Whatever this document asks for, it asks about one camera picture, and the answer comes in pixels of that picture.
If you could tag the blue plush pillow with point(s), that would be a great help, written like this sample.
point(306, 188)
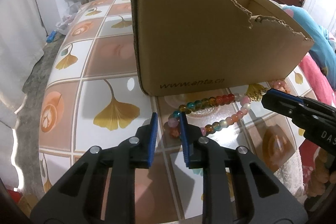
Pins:
point(323, 50)

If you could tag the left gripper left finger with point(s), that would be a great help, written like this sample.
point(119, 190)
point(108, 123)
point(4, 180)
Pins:
point(100, 186)

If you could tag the pink floral blanket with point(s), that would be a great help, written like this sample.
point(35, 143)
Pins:
point(315, 174)

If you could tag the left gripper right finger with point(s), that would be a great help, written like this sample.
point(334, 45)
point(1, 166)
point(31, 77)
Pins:
point(237, 186)

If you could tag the white plastic bag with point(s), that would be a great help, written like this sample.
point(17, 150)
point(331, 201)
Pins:
point(64, 25)

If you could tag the white fluffy rug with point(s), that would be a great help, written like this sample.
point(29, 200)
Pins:
point(291, 176)

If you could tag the white curtain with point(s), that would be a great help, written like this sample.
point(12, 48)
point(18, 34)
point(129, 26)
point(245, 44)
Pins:
point(22, 40)

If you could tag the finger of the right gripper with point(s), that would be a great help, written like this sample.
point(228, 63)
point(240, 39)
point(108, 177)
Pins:
point(280, 102)

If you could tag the brown cardboard box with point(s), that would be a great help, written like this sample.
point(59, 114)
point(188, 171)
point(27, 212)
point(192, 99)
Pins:
point(187, 46)

